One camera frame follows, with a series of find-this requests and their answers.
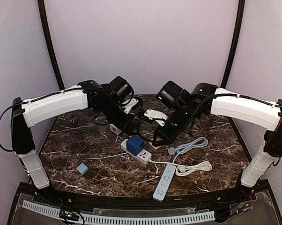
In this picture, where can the blue cube socket adapter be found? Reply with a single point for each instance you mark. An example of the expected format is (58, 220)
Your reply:
(135, 145)

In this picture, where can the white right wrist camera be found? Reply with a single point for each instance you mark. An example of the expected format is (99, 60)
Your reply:
(157, 116)

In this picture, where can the light blue plug adapter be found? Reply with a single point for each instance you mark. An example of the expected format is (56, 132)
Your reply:
(82, 168)

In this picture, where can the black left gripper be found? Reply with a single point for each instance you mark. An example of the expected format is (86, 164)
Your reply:
(130, 126)

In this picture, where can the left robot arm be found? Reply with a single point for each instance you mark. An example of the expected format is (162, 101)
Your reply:
(114, 100)

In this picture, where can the slotted cable duct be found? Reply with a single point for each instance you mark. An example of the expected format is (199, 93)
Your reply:
(181, 216)

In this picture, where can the black table frame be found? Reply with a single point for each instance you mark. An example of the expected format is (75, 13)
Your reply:
(139, 204)

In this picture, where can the light blue power strip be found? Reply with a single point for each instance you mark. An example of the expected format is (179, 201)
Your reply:
(164, 183)

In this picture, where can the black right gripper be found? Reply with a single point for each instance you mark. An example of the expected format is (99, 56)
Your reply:
(161, 132)

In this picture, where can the white cube socket adapter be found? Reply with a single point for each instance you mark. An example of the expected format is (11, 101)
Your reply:
(115, 130)

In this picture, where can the pink plug adapter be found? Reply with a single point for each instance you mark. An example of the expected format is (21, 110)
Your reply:
(155, 145)

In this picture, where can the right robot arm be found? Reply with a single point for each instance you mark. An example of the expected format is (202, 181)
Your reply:
(210, 99)

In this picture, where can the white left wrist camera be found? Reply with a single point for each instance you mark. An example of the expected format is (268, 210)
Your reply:
(129, 104)

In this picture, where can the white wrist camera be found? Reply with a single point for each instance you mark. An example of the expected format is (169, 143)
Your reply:
(157, 116)
(129, 104)

